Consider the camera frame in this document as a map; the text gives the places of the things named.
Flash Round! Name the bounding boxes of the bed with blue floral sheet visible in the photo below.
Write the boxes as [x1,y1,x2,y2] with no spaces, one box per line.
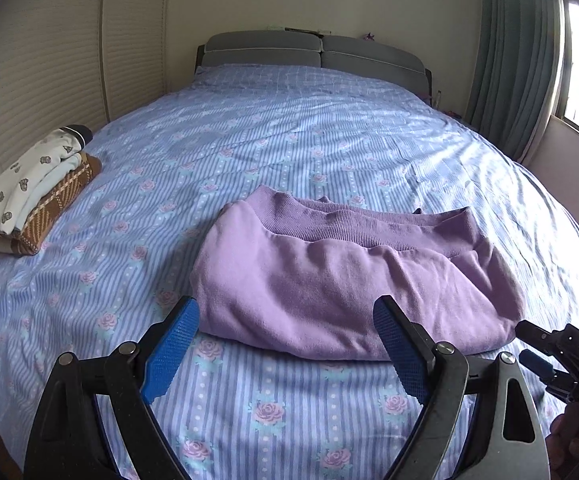
[0,63,579,480]

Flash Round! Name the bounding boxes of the grey headboard cushion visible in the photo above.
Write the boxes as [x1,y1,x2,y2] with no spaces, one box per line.
[321,35,427,92]
[202,31,323,68]

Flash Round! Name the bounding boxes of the light blue folded garment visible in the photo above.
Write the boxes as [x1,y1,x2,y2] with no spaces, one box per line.
[17,152,83,229]

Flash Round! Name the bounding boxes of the flat boxes on headboard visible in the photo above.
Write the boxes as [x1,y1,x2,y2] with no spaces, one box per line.
[267,25,333,36]

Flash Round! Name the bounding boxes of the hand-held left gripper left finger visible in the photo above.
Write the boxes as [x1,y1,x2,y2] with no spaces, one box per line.
[24,296,201,480]

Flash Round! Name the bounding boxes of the purple sweatshirt with green print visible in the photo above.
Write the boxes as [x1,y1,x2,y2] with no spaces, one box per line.
[190,185,527,362]

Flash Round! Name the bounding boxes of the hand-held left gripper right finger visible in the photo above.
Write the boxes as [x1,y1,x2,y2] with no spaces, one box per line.
[372,295,553,480]

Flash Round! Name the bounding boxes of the white louvered wardrobe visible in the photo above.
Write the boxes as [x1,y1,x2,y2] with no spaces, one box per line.
[0,0,171,241]

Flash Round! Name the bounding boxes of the white printed folded garment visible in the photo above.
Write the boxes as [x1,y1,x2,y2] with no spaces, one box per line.
[0,124,94,235]

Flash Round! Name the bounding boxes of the person's right hand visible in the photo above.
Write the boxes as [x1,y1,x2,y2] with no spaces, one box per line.
[548,402,579,480]

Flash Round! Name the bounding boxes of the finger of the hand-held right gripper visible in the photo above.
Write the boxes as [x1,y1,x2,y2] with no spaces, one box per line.
[518,350,577,401]
[514,320,570,356]

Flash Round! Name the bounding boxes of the brown patterned folded garment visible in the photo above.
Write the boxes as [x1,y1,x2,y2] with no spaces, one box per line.
[0,154,103,257]

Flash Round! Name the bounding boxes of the grey-green curtain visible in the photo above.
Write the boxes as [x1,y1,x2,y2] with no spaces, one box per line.
[464,0,567,162]

